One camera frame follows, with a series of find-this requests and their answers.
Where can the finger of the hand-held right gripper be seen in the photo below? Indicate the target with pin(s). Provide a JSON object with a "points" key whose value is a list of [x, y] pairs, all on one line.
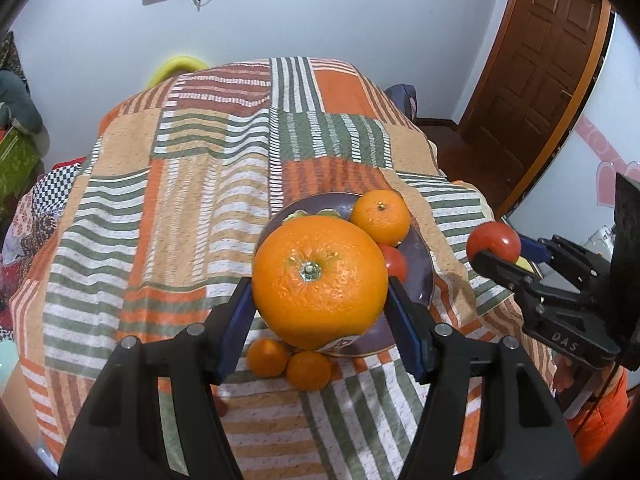
{"points": [[505, 275], [535, 250]]}

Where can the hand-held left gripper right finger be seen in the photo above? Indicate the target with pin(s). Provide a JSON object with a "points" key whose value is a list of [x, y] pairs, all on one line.
{"points": [[410, 340]]}

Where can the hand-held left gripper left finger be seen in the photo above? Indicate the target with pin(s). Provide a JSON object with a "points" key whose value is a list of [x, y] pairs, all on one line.
{"points": [[235, 325]]}

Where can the red tomato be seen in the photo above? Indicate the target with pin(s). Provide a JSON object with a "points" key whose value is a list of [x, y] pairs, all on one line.
{"points": [[492, 239], [395, 262]]}

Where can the purple plate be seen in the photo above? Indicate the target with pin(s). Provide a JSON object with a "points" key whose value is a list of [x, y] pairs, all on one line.
{"points": [[417, 270]]}

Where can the orange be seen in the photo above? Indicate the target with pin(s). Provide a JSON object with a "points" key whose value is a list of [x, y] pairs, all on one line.
{"points": [[320, 280], [380, 217]]}

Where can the green sugarcane stick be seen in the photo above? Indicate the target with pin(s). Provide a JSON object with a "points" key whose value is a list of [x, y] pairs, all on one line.
{"points": [[295, 216], [330, 213]]}

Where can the yellow green foam mat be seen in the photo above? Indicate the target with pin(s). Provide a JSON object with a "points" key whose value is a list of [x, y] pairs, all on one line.
{"points": [[524, 263]]}

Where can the small tangerine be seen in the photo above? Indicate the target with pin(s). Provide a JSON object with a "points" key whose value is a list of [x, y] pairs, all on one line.
{"points": [[308, 371], [267, 358]]}

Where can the striped patchwork blanket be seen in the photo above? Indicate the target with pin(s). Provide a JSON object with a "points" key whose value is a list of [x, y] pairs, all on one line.
{"points": [[150, 210]]}

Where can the brown wooden door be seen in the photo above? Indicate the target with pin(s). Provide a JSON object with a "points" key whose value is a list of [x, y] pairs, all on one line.
{"points": [[540, 60]]}

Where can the grey purple chair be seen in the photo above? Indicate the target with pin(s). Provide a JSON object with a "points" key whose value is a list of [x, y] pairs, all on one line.
{"points": [[402, 100]]}

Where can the floral quilt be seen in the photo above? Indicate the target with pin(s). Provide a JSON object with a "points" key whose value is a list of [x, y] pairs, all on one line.
{"points": [[25, 260]]}

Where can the checkered cloth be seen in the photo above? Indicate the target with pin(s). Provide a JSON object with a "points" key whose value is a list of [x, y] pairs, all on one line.
{"points": [[57, 182]]}

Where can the pale teal basin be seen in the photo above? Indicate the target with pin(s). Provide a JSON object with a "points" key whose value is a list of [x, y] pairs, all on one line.
{"points": [[7, 370]]}

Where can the grey stuffed toy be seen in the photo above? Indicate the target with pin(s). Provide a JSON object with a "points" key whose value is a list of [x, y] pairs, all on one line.
{"points": [[20, 105]]}

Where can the camouflage cloth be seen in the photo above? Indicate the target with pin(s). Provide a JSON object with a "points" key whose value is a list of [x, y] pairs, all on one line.
{"points": [[10, 55]]}

